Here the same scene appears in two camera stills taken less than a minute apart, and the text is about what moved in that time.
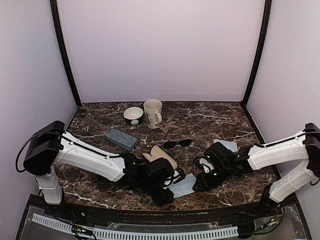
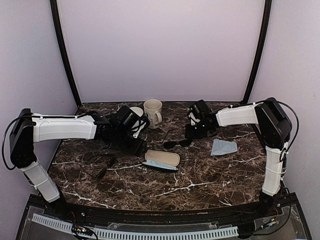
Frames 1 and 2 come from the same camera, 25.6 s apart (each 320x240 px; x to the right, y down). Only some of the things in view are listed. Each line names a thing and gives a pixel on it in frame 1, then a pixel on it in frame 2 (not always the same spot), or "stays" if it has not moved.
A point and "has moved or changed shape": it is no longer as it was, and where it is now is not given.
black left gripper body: x=150 y=186 to x=121 y=139
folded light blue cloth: x=232 y=146 stays
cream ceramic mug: x=154 y=116 stays
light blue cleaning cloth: x=184 y=187 has moved or changed shape
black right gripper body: x=223 y=168 to x=199 y=132
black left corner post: x=55 y=13 stays
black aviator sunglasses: x=184 y=143 stays
